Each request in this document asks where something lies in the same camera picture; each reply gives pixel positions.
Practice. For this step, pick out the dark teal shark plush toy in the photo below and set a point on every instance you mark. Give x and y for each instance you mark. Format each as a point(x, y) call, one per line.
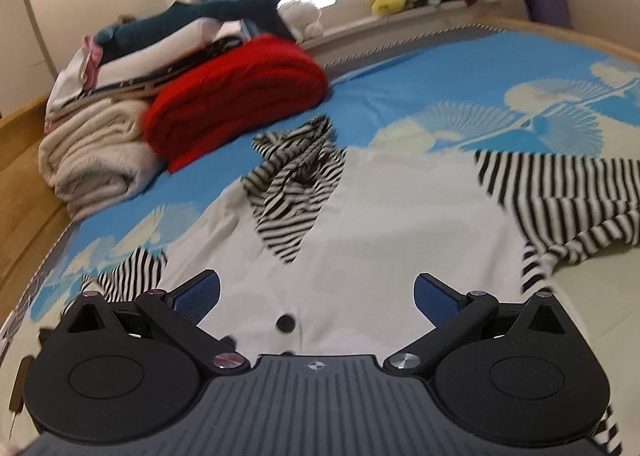
point(190, 13)

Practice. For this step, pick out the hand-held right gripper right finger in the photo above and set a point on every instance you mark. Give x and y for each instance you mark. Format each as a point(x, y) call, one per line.
point(434, 297)

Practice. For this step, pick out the folded cream fluffy blanket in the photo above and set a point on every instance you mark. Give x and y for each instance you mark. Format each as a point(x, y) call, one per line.
point(95, 155)

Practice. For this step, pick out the white cardigan with striped sleeves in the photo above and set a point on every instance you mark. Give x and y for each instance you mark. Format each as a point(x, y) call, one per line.
point(375, 236)

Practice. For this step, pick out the white plush toy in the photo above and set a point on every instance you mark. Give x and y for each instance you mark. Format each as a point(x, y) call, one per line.
point(302, 18)

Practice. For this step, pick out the folded red knitted sweater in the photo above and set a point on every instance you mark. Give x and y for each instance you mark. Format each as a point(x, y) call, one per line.
point(235, 95)

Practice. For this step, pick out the pile of folded white clothes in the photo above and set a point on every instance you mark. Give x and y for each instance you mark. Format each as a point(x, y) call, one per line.
point(150, 55)

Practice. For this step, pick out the blue printed bed sheet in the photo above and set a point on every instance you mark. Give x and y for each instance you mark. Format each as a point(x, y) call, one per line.
point(400, 85)

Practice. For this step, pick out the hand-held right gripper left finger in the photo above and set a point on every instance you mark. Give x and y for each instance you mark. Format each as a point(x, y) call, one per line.
point(197, 295)

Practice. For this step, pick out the purple rolled mat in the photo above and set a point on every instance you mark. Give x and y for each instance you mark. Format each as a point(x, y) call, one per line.
point(545, 0)

